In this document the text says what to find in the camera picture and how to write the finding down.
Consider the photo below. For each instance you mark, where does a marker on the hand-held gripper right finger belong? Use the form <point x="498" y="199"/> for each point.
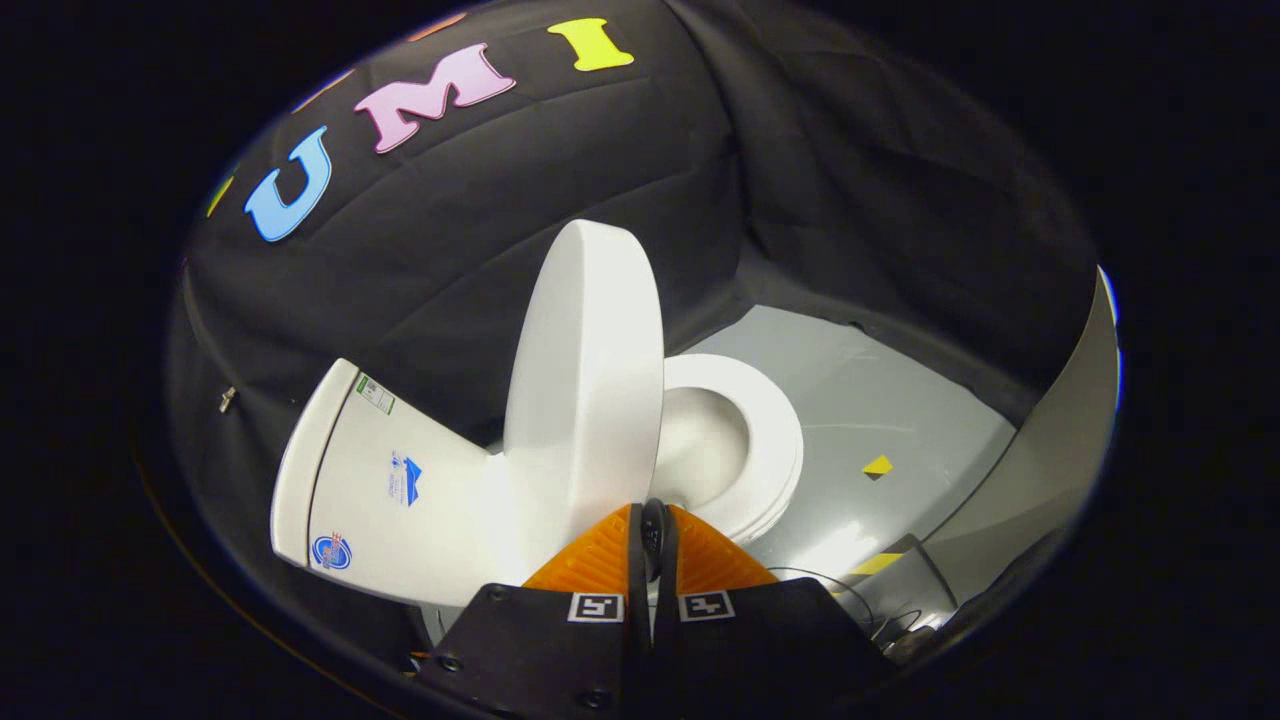
<point x="760" y="650"/>

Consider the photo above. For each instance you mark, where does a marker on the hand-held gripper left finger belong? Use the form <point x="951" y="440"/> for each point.
<point x="540" y="650"/>

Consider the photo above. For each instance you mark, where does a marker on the white toilet lid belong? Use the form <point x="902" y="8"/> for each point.
<point x="590" y="400"/>

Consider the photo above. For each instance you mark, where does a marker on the white ceramic toilet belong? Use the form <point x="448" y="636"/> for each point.
<point x="400" y="520"/>

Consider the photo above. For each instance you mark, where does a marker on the long yellow tape strip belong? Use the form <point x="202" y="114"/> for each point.
<point x="875" y="563"/>

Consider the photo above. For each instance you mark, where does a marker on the small yellow tape piece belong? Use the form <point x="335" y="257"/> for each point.
<point x="878" y="465"/>

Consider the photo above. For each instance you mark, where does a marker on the pale grey panel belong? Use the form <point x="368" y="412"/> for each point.
<point x="1060" y="450"/>

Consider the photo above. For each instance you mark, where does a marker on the silver backdrop clip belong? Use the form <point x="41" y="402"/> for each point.
<point x="228" y="400"/>

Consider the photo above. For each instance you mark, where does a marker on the black backdrop cloth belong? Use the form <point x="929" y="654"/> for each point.
<point x="480" y="230"/>

